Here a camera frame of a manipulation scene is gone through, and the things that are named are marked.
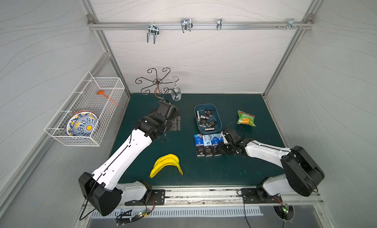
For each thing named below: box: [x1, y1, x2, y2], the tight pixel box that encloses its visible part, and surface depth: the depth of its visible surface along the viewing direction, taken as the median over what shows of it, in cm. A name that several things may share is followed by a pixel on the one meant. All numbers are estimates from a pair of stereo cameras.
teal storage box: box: [194, 103, 223, 135], surface depth 106 cm
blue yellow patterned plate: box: [66, 110, 101, 137], surface depth 62 cm
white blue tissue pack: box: [202, 134, 213, 147], surface depth 95 cm
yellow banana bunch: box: [149, 153, 184, 179], surface depth 83 cm
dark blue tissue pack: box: [193, 133, 204, 146], surface depth 95 cm
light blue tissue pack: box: [212, 136, 220, 145], surface depth 95 cm
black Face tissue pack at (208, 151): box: [203, 145, 214, 158], surface depth 90 cm
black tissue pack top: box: [204, 109, 214, 118], surface depth 109 cm
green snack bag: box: [237, 110, 257, 127], surface depth 102 cm
